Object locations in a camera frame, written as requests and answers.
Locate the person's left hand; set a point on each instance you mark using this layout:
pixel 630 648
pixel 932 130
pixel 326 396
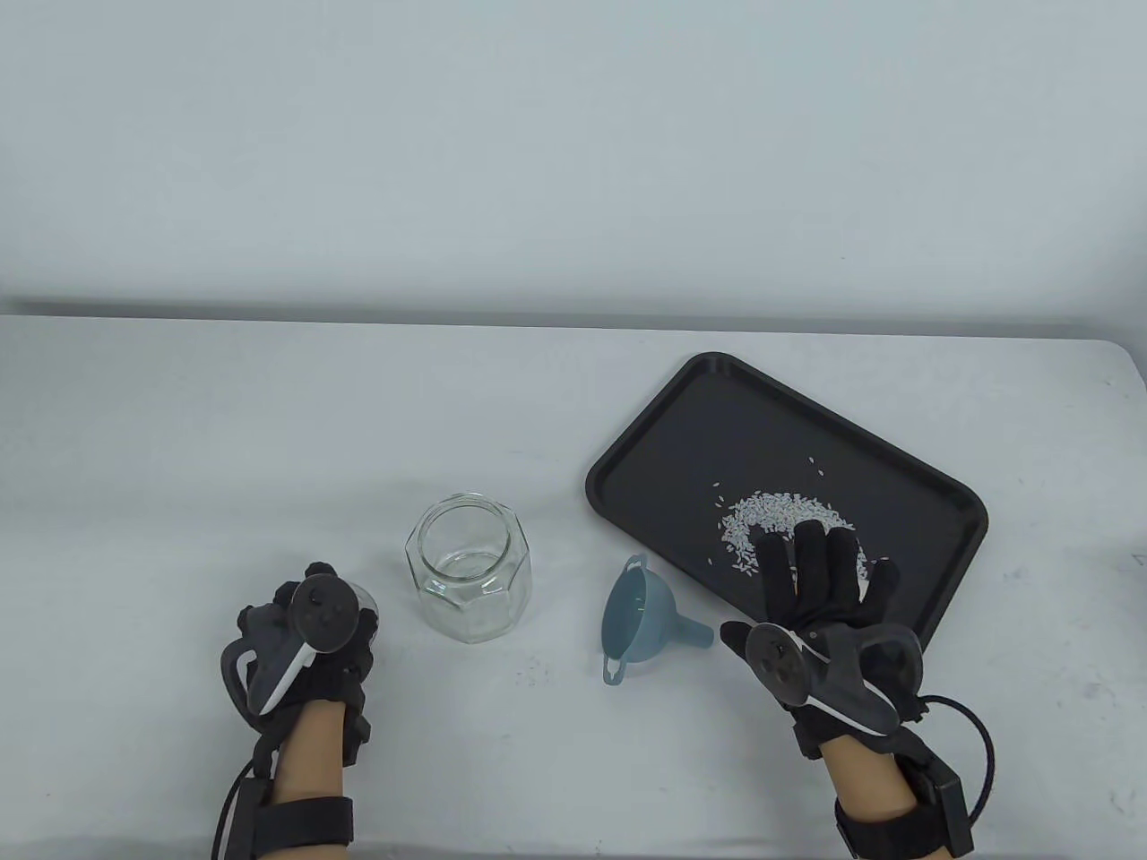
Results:
pixel 336 676

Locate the black wrist sensor box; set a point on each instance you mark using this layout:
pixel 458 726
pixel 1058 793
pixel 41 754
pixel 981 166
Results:
pixel 237 820
pixel 945 806

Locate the person's right hand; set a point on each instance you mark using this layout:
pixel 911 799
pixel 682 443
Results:
pixel 815 591

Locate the pile of white rice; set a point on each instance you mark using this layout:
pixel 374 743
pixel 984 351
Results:
pixel 762 515

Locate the person's right forearm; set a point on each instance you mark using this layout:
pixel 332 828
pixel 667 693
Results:
pixel 869 784

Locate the person's left forearm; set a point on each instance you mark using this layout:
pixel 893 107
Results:
pixel 309 761

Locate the grey tracking controller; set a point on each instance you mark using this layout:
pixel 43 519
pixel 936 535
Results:
pixel 847 685
pixel 318 614

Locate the clear glass jar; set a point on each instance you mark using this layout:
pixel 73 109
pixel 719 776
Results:
pixel 470 582

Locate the blue plastic funnel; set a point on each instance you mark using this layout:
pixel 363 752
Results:
pixel 632 618

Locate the black food tray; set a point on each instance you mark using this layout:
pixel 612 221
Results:
pixel 717 430

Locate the clear glass jar lid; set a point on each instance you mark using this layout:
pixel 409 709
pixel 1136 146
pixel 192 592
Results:
pixel 366 605

